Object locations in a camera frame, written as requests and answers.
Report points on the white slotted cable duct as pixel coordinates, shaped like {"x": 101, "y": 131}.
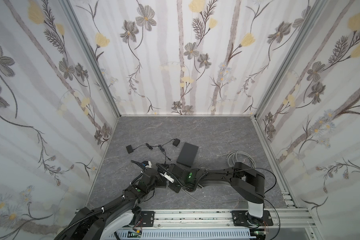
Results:
{"x": 179, "y": 234}

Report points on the aluminium mounting rail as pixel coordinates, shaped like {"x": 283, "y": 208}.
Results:
{"x": 222, "y": 219}

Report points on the black power adapter with plug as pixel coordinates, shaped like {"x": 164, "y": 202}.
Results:
{"x": 130, "y": 149}

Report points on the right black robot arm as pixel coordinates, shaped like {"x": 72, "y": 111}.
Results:
{"x": 248, "y": 182}

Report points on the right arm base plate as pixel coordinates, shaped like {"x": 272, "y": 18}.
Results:
{"x": 243, "y": 219}

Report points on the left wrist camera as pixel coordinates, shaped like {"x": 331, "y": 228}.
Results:
{"x": 147, "y": 164}

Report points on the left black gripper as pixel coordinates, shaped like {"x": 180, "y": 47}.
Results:
{"x": 151, "y": 173}

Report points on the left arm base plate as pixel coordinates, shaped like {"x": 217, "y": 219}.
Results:
{"x": 144, "y": 219}

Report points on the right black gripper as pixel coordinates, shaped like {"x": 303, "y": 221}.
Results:
{"x": 174, "y": 179}

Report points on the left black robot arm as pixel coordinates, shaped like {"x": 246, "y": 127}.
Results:
{"x": 90, "y": 224}

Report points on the black ribbed network switch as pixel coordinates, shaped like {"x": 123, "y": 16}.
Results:
{"x": 162, "y": 182}

